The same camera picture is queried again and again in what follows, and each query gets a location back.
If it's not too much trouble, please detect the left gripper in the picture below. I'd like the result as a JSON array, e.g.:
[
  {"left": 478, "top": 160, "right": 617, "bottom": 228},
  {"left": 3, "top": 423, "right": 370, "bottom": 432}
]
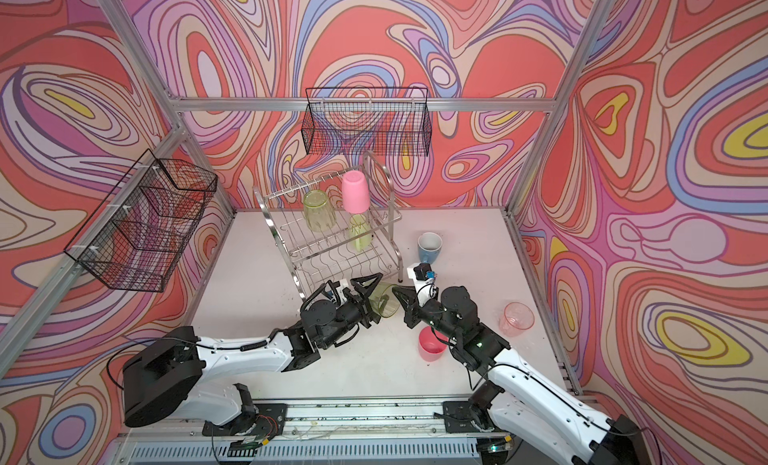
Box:
[{"left": 318, "top": 275, "right": 390, "bottom": 353}]

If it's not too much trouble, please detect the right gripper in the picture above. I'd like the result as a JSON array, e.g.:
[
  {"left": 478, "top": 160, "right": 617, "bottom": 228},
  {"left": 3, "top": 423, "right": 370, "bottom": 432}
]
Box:
[{"left": 392, "top": 286, "right": 461, "bottom": 343}]

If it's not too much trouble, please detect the green transparent cup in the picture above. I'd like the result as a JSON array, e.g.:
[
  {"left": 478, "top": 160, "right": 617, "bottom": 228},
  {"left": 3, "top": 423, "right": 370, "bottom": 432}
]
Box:
[
  {"left": 303, "top": 190, "right": 336, "bottom": 233},
  {"left": 369, "top": 283, "right": 401, "bottom": 319}
]

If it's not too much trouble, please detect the light green ceramic mug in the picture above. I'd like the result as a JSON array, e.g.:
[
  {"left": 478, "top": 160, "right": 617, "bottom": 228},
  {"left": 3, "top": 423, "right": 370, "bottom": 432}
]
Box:
[{"left": 348, "top": 214, "right": 373, "bottom": 252}]

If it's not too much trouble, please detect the pink plastic cup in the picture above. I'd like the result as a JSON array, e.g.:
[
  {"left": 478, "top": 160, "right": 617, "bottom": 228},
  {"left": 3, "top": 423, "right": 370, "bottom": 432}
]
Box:
[
  {"left": 418, "top": 327, "right": 449, "bottom": 362},
  {"left": 342, "top": 170, "right": 370, "bottom": 215}
]

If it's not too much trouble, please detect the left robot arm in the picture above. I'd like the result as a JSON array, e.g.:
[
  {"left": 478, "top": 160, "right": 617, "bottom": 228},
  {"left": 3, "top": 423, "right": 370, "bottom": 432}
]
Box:
[{"left": 122, "top": 273, "right": 383, "bottom": 435}]

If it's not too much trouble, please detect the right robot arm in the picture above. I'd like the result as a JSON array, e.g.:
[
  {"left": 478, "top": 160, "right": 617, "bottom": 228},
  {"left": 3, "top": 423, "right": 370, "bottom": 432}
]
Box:
[{"left": 393, "top": 285, "right": 651, "bottom": 464}]

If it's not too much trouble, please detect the steel two-tier dish rack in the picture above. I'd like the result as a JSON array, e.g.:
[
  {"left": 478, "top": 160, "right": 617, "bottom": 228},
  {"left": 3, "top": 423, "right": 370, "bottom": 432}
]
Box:
[{"left": 254, "top": 152, "right": 405, "bottom": 298}]

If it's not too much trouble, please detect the blue ceramic mug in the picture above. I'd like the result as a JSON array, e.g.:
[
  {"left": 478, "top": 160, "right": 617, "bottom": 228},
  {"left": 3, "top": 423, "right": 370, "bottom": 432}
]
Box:
[{"left": 417, "top": 232, "right": 443, "bottom": 264}]

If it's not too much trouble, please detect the clear pink glass cup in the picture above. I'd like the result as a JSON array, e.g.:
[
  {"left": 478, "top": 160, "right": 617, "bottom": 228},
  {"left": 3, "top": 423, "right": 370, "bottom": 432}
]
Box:
[{"left": 499, "top": 301, "right": 536, "bottom": 337}]

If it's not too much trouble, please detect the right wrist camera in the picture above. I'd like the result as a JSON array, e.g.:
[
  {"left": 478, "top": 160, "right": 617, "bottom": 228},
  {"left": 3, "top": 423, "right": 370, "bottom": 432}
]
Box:
[{"left": 407, "top": 263, "right": 435, "bottom": 289}]

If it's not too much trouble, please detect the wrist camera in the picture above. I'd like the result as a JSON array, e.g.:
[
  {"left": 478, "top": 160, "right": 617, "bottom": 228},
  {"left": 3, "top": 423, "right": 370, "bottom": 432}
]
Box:
[
  {"left": 322, "top": 278, "right": 350, "bottom": 307},
  {"left": 407, "top": 263, "right": 435, "bottom": 289}
]

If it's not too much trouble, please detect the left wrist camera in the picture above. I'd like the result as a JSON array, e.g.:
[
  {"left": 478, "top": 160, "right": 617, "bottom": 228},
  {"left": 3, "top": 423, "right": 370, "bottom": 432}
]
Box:
[{"left": 322, "top": 278, "right": 350, "bottom": 307}]

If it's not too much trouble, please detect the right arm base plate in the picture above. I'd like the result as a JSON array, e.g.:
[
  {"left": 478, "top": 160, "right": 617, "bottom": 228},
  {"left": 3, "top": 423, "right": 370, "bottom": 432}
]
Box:
[{"left": 433, "top": 401, "right": 497, "bottom": 434}]

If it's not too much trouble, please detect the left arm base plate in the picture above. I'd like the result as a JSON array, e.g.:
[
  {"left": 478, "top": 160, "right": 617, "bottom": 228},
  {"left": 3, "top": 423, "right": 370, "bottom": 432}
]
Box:
[{"left": 202, "top": 402, "right": 288, "bottom": 438}]

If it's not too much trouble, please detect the black wire basket back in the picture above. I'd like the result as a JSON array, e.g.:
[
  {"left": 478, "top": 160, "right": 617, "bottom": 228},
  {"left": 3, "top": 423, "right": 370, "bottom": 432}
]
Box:
[{"left": 301, "top": 86, "right": 432, "bottom": 157}]

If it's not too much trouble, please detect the black wire basket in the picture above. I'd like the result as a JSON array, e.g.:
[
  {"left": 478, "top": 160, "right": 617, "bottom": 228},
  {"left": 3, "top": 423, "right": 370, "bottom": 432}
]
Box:
[
  {"left": 64, "top": 150, "right": 218, "bottom": 293},
  {"left": 301, "top": 86, "right": 432, "bottom": 157}
]

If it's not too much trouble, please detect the black wire basket left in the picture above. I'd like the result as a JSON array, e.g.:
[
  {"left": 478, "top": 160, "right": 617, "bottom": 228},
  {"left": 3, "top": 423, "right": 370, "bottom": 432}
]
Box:
[{"left": 64, "top": 150, "right": 218, "bottom": 293}]

